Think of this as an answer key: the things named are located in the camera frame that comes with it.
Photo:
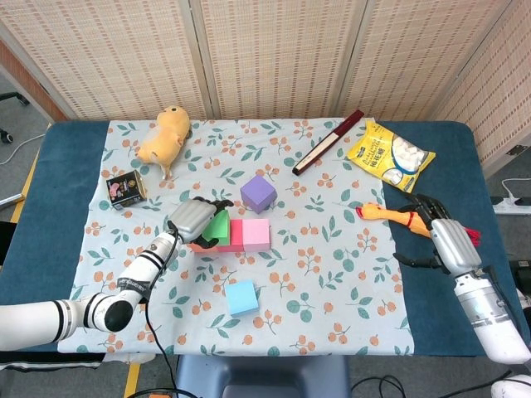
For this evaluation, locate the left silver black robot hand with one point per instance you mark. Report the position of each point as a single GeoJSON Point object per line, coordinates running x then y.
{"type": "Point", "coordinates": [191, 217]}

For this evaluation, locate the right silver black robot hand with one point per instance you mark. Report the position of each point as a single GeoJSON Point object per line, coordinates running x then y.
{"type": "Point", "coordinates": [454, 244]}

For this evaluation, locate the green cube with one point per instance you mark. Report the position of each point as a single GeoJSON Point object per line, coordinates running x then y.
{"type": "Point", "coordinates": [220, 228]}

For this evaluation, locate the orange cube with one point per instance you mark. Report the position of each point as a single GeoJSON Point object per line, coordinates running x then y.
{"type": "Point", "coordinates": [207, 249]}

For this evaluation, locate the red cube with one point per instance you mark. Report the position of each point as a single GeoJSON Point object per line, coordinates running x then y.
{"type": "Point", "coordinates": [236, 236]}

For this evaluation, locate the pink cube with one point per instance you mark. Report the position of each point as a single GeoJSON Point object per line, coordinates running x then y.
{"type": "Point", "coordinates": [256, 234]}

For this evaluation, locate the purple cube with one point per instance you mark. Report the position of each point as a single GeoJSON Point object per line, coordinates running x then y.
{"type": "Point", "coordinates": [258, 194]}

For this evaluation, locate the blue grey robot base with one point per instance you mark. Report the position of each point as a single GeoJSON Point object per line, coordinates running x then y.
{"type": "Point", "coordinates": [261, 377]}

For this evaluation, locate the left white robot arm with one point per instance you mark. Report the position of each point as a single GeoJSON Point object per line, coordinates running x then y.
{"type": "Point", "coordinates": [41, 319]}

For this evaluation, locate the black tin can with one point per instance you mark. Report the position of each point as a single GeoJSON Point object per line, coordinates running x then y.
{"type": "Point", "coordinates": [126, 190]}

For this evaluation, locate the white power strip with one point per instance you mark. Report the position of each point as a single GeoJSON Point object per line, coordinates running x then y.
{"type": "Point", "coordinates": [512, 205]}

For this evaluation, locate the yellow rubber chicken toy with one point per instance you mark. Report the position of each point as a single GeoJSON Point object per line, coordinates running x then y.
{"type": "Point", "coordinates": [390, 215]}

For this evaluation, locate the yellow plush pig toy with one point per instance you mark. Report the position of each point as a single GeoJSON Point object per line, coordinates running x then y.
{"type": "Point", "coordinates": [164, 139]}

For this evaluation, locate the light blue cube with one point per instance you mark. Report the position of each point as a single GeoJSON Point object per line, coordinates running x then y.
{"type": "Point", "coordinates": [242, 298]}

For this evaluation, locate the yellow cotton ball bag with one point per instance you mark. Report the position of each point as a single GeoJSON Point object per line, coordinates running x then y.
{"type": "Point", "coordinates": [386, 157]}

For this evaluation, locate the floral print tablecloth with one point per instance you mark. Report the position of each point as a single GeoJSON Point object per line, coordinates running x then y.
{"type": "Point", "coordinates": [332, 290]}

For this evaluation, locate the dark teal table padding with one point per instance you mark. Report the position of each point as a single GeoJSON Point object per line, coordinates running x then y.
{"type": "Point", "coordinates": [50, 207]}

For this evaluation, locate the dark red long box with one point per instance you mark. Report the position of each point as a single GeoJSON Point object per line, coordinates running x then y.
{"type": "Point", "coordinates": [327, 143]}

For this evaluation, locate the bamboo folding screen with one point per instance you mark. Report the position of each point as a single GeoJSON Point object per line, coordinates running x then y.
{"type": "Point", "coordinates": [282, 58]}

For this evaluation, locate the black box beside table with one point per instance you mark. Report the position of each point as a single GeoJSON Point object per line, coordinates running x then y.
{"type": "Point", "coordinates": [6, 244]}

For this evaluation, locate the black office chair base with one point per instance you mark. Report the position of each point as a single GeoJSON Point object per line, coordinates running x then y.
{"type": "Point", "coordinates": [12, 98]}

